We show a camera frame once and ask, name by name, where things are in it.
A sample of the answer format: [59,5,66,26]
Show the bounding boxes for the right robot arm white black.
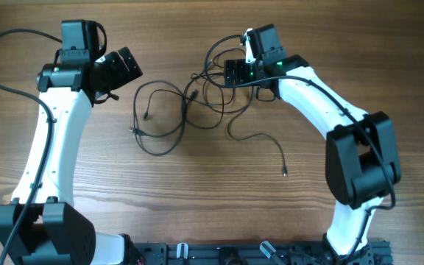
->
[224,24,401,264]

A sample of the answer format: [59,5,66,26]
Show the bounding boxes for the black usb cable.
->
[190,47,289,177]
[127,68,235,158]

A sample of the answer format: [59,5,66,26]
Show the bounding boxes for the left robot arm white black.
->
[0,20,146,264]

